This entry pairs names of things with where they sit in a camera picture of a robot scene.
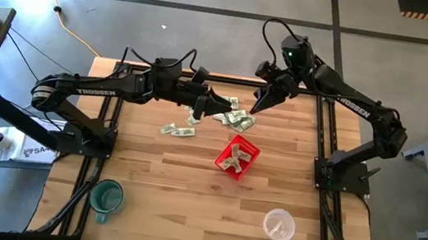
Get red plastic slotted basket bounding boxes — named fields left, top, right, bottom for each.
left=212, top=132, right=263, bottom=183

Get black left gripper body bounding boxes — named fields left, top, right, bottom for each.
left=173, top=78, right=214, bottom=121

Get thin black floor cable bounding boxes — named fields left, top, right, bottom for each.
left=2, top=25, right=92, bottom=81

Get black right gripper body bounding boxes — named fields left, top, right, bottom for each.
left=261, top=71, right=302, bottom=101

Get yellow floor cable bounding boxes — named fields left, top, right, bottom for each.
left=11, top=0, right=108, bottom=58

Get clear plastic round container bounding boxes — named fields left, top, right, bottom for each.
left=260, top=206, right=299, bottom=240

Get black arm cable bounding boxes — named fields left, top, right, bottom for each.
left=118, top=39, right=200, bottom=90
left=256, top=16, right=295, bottom=69

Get white printed box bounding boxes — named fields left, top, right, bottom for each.
left=9, top=115, right=65, bottom=168

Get black aluminium table frame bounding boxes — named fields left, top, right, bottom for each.
left=27, top=52, right=398, bottom=240

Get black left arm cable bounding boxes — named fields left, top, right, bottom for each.
left=118, top=39, right=200, bottom=90

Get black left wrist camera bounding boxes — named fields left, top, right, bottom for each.
left=190, top=65, right=212, bottom=86

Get black desk support beam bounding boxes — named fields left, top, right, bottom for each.
left=0, top=85, right=77, bottom=155

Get green mug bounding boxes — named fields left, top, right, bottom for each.
left=85, top=177, right=127, bottom=227

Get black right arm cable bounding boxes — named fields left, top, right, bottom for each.
left=256, top=16, right=295, bottom=69

